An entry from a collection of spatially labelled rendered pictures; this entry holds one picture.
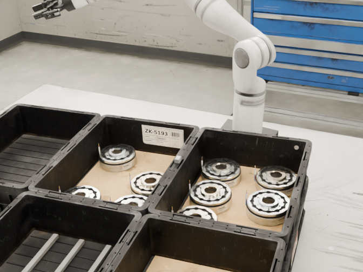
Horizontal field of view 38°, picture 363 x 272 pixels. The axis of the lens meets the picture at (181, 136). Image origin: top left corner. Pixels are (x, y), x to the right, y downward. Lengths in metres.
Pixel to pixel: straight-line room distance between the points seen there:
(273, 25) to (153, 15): 1.56
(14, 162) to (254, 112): 0.71
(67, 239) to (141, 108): 0.95
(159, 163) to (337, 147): 0.65
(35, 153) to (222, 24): 0.67
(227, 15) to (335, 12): 1.53
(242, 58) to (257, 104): 0.15
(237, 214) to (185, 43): 3.23
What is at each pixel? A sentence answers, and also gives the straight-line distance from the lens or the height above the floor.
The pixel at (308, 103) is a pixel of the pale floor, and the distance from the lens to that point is 3.74.
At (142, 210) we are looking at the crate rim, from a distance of 1.13.
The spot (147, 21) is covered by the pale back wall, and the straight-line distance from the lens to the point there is 4.51.
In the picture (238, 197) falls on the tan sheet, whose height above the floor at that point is 0.83.
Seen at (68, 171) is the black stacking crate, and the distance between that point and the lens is 1.39.
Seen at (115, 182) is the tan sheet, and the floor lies 0.83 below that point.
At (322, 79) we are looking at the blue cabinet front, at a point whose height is 0.37.
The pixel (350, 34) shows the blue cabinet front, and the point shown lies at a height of 0.65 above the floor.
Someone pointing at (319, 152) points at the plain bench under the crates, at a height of 0.70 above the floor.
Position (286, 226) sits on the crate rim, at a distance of 1.09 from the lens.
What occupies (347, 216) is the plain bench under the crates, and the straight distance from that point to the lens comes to 1.52.
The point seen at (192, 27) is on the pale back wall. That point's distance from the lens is 4.33.
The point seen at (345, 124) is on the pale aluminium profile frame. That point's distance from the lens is 3.25.
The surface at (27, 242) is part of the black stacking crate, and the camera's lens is 1.27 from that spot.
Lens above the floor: 1.61
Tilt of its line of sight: 29 degrees down
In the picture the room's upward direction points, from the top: 3 degrees counter-clockwise
